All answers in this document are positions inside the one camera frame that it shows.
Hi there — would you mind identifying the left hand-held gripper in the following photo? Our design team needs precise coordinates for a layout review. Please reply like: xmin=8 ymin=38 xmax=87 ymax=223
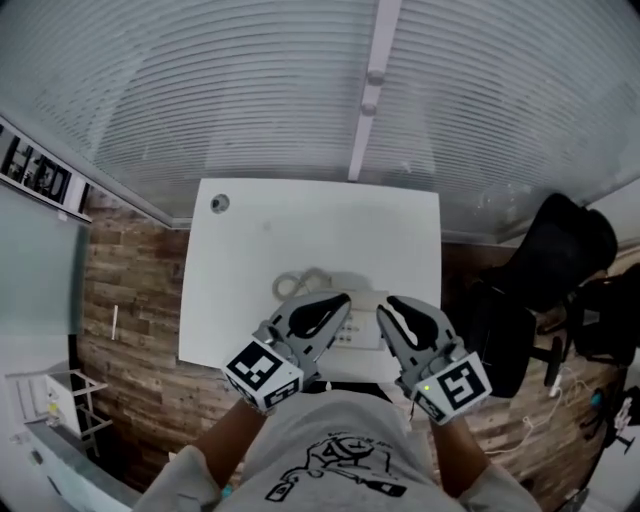
xmin=222 ymin=291 xmax=352 ymax=417

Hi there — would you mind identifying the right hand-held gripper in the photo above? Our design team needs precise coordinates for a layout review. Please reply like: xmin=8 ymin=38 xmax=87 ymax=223
xmin=376 ymin=293 xmax=495 ymax=427

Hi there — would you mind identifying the white telephone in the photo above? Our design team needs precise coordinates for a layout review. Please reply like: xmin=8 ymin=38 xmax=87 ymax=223
xmin=319 ymin=272 xmax=397 ymax=352

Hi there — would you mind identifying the person's left forearm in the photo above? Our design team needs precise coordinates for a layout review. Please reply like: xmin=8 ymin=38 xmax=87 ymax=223
xmin=192 ymin=397 xmax=267 ymax=497

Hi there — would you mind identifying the person's right forearm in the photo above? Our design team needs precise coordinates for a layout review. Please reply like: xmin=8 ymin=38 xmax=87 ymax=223
xmin=427 ymin=414 xmax=495 ymax=500

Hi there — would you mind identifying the white table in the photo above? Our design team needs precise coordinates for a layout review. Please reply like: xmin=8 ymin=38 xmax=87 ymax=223
xmin=178 ymin=178 xmax=442 ymax=385

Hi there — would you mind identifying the grey printed t-shirt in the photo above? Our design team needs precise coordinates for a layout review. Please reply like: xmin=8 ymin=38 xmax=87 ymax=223
xmin=131 ymin=389 xmax=545 ymax=512

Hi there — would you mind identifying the black office chair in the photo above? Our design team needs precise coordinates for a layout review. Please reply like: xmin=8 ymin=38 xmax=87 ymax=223
xmin=463 ymin=192 xmax=621 ymax=400

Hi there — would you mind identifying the black chair with armrest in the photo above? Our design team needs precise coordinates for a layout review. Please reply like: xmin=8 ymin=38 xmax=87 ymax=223
xmin=568 ymin=272 xmax=640 ymax=370

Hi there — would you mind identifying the white metal rack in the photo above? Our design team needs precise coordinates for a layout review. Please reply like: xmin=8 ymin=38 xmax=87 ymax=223
xmin=4 ymin=368 xmax=115 ymax=457

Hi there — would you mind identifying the frosted glass door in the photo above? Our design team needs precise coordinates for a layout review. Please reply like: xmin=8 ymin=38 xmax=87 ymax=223
xmin=0 ymin=179 xmax=92 ymax=337

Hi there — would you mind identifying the white coiled telephone cord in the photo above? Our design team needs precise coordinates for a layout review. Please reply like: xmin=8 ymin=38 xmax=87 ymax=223
xmin=272 ymin=267 xmax=332 ymax=303

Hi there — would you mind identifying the white power strip with cable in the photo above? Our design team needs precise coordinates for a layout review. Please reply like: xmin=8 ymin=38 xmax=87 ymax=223
xmin=483 ymin=367 xmax=594 ymax=455

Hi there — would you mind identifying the white window frame post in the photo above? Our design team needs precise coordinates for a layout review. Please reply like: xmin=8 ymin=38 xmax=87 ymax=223
xmin=346 ymin=0 xmax=403 ymax=182

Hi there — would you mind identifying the black and white wall strip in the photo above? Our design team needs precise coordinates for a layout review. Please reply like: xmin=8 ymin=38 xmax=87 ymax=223
xmin=0 ymin=117 xmax=94 ymax=225

